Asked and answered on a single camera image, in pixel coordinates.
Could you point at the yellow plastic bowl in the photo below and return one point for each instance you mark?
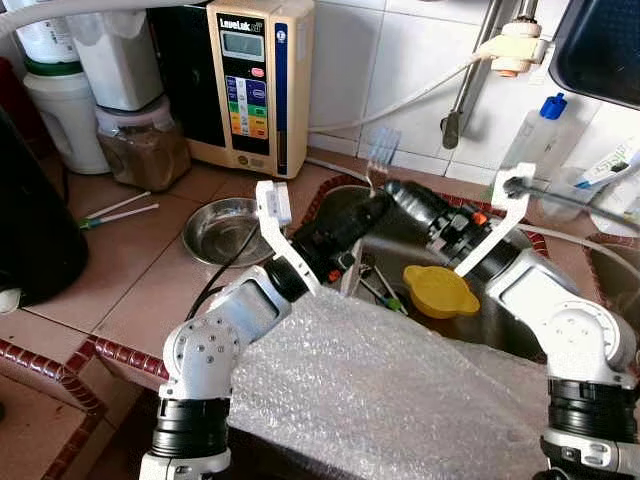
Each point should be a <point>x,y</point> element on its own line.
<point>440,292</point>

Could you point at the clear jar brown powder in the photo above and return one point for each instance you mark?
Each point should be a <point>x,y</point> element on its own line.
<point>145,155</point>

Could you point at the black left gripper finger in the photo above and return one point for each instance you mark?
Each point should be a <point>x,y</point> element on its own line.
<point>368,207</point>
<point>372,225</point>

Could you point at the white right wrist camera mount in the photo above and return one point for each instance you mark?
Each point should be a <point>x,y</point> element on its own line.
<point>500,225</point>

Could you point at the stainless steel bowl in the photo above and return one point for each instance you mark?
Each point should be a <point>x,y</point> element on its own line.
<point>215,235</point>

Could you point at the white stick green tip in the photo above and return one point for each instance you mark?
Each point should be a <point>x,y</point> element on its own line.
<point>120,216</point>
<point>118,205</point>

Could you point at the white green tube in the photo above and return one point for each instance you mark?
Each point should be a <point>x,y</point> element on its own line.
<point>610,165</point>

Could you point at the black round appliance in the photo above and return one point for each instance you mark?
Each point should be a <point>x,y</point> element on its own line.
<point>35,220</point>

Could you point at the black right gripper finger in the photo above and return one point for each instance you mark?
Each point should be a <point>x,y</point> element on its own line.
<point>415,195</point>
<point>412,215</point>

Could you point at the beige faucet diverter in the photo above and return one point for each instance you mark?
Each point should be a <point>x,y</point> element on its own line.
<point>518,45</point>

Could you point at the stainless steel sink basin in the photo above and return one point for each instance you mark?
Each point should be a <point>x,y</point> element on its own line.
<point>395,250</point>
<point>620,290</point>

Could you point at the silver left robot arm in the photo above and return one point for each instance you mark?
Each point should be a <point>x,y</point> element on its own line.
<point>215,340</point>

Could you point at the clear bubble wrap sheet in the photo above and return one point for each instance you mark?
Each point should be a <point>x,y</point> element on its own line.
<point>380,400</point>

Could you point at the chrome wall faucet pipe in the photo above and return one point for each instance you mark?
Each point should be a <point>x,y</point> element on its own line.
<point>474,70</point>

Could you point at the dark red container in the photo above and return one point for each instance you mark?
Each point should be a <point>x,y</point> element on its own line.
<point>10,100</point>

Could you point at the black tray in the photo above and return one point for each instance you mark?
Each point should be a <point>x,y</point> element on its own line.
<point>600,45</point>

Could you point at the clear plastic cup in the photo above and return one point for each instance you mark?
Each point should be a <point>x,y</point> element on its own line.
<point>570,178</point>

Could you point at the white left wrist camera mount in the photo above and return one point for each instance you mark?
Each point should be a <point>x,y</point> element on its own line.
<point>272,205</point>

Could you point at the white plastic container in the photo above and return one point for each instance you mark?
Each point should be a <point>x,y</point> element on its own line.
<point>115,60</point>

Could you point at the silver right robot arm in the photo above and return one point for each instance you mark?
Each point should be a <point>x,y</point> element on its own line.
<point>580,340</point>

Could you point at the clear bottle blue cap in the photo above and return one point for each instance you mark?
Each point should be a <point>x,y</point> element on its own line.
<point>535,145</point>

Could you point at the clear plastic fork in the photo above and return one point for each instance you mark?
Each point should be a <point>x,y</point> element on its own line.
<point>383,150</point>

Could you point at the beige water ionizer machine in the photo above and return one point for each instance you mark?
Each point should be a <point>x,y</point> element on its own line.
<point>250,100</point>

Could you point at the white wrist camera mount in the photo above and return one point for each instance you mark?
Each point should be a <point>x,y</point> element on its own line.
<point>500,225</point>
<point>272,205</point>

